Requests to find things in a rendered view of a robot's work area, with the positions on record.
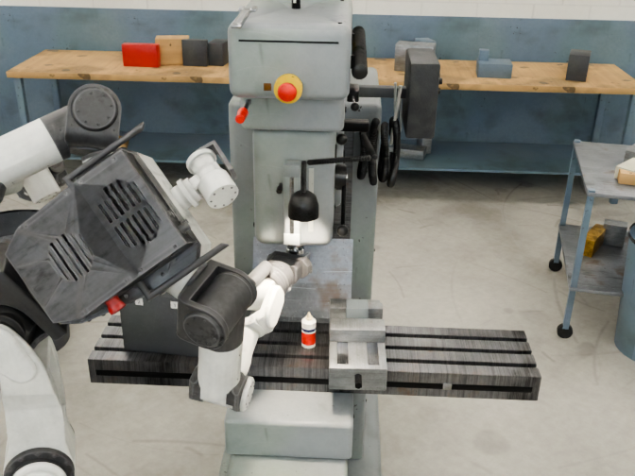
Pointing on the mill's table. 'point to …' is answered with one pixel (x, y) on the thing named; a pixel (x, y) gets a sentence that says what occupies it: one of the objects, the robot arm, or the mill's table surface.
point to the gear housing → (295, 114)
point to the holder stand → (154, 327)
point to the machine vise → (356, 355)
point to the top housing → (293, 48)
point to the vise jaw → (357, 330)
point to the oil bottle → (308, 331)
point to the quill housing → (271, 142)
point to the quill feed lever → (341, 195)
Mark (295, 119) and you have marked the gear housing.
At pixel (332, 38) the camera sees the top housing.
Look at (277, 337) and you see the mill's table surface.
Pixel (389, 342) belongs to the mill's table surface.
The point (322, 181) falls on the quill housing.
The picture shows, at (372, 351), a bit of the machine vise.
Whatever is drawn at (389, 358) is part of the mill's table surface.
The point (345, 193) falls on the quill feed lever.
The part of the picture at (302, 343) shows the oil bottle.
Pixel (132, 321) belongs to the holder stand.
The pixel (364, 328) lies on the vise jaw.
